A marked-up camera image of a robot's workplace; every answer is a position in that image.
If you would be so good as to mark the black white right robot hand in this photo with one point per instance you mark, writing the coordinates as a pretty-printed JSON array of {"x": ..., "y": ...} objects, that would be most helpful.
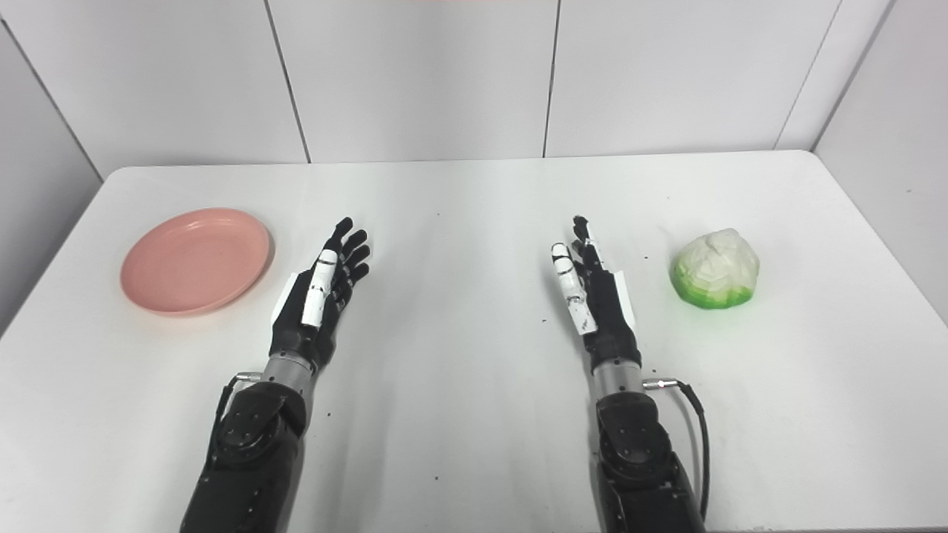
[{"x": 611, "y": 318}]

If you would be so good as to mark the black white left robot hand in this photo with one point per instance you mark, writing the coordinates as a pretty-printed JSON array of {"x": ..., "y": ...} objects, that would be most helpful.
[{"x": 300, "y": 333}]

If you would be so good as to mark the white green toy cabbage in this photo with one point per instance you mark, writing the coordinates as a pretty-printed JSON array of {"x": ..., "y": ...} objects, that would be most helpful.
[{"x": 715, "y": 270}]

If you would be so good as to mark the pink round plate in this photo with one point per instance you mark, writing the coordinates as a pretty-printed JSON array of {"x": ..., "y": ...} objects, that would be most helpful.
[{"x": 196, "y": 259}]

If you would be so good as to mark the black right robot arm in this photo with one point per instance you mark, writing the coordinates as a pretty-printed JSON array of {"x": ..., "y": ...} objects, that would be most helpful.
[{"x": 637, "y": 459}]

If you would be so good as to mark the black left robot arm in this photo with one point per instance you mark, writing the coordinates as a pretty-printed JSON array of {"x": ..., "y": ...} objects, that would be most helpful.
[{"x": 252, "y": 459}]

